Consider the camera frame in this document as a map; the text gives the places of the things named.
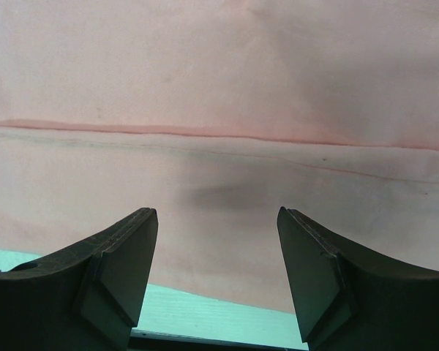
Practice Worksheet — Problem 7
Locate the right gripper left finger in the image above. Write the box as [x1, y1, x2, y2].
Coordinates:
[0, 208, 158, 350]

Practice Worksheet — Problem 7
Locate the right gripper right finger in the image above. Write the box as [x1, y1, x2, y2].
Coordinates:
[277, 208, 439, 350]

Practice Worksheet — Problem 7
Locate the pink t shirt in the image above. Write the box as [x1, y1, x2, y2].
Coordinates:
[0, 1, 439, 312]

